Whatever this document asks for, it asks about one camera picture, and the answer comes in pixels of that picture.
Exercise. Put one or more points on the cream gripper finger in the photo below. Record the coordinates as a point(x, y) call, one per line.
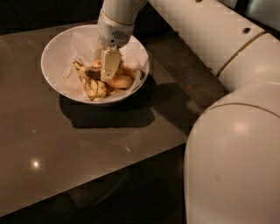
point(98, 50)
point(110, 61)

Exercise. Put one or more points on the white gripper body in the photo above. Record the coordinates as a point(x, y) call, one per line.
point(113, 33)

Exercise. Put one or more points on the brown spotted banana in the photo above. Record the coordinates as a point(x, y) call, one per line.
point(89, 72)

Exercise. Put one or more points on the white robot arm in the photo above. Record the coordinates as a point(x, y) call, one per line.
point(232, 156)

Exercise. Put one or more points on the white bowl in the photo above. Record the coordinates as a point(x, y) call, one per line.
point(58, 51)

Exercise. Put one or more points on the orange fruit right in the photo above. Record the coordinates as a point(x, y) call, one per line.
point(124, 70)

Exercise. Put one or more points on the orange fruit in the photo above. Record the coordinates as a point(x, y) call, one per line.
point(120, 81)
point(124, 70)

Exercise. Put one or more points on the white paper liner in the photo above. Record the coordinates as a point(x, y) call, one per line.
point(133, 56)

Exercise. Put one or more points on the orange fruit front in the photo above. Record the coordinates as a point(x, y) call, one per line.
point(120, 81)

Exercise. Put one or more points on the dark wall cabinets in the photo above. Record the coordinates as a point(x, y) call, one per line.
point(26, 15)

